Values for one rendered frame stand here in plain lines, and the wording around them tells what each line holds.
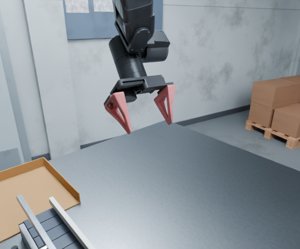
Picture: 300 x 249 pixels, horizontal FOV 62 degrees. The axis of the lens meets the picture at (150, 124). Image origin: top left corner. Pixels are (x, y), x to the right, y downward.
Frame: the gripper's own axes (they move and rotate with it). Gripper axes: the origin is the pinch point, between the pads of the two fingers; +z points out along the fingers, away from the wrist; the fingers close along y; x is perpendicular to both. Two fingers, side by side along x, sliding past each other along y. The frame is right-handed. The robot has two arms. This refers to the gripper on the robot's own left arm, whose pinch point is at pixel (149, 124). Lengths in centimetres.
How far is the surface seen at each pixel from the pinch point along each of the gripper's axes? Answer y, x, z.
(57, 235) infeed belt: -19.1, 27.9, 15.6
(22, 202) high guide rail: -24.8, 27.5, 5.4
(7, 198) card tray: -29, 53, 1
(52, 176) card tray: -14, 57, -3
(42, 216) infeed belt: -21.0, 34.8, 10.0
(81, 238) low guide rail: -15.1, 19.7, 17.6
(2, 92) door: -21, 186, -102
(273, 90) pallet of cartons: 254, 133, -40
